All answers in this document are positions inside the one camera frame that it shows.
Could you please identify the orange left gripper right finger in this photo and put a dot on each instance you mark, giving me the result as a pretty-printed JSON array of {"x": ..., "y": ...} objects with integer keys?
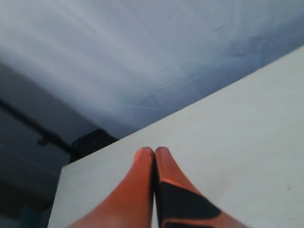
[{"x": 179, "y": 203}]

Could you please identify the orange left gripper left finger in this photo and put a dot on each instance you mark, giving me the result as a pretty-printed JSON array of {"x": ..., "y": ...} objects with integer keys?
[{"x": 130, "y": 204}]

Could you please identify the black box behind table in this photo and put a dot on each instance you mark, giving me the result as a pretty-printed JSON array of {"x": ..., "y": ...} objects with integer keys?
[{"x": 91, "y": 143}]

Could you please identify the black bar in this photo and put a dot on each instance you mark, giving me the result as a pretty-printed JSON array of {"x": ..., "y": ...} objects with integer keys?
[{"x": 46, "y": 136}]

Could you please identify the blue-grey backdrop curtain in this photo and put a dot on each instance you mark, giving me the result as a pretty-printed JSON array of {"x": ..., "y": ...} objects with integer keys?
[{"x": 125, "y": 64}]

